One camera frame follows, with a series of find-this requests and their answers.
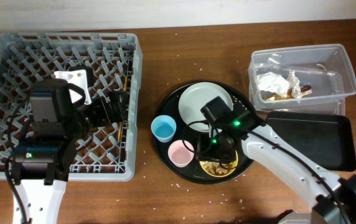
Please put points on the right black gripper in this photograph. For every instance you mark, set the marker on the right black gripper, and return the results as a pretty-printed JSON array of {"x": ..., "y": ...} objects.
[{"x": 204, "y": 150}]

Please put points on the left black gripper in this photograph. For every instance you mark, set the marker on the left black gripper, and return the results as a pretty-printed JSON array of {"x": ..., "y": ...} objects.
[{"x": 118, "y": 107}]

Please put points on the food scraps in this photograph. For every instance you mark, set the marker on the food scraps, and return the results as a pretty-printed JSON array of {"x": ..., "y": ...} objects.
[{"x": 215, "y": 168}]

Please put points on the yellow bowl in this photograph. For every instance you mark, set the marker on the yellow bowl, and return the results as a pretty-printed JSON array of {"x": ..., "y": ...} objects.
[{"x": 215, "y": 172}]

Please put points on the pink cup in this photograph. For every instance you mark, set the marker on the pink cup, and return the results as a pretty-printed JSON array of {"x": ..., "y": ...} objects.
[{"x": 181, "y": 153}]

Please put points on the blue cup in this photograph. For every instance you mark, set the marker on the blue cup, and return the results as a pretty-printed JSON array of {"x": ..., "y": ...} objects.
[{"x": 163, "y": 128}]

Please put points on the white napkin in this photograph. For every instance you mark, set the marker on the white napkin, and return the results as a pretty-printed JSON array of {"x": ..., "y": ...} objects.
[{"x": 283, "y": 88}]

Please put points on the gold snack wrapper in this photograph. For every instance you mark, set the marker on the gold snack wrapper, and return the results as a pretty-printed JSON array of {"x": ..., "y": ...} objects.
[{"x": 304, "y": 90}]

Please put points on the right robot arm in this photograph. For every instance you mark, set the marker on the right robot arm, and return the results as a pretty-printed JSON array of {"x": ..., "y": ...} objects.
[{"x": 330, "y": 198}]

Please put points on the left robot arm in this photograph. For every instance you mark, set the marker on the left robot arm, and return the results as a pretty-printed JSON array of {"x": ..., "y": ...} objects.
[{"x": 38, "y": 168}]

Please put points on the grey dishwasher rack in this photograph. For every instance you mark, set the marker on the grey dishwasher rack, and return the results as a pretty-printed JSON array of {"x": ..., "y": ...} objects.
[{"x": 27, "y": 58}]

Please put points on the wooden chopstick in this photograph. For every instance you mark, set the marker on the wooden chopstick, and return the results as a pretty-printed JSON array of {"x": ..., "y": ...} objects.
[{"x": 121, "y": 123}]

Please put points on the round black tray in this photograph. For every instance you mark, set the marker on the round black tray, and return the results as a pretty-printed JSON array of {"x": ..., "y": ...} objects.
[{"x": 193, "y": 172}]

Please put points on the grey plate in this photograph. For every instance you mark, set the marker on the grey plate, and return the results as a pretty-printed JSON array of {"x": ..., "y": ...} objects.
[{"x": 198, "y": 95}]

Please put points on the black rectangular tray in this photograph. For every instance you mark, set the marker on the black rectangular tray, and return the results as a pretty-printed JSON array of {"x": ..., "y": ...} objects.
[{"x": 326, "y": 139}]

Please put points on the clear plastic bin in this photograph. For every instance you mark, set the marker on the clear plastic bin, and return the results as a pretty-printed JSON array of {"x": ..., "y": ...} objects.
[{"x": 327, "y": 69}]

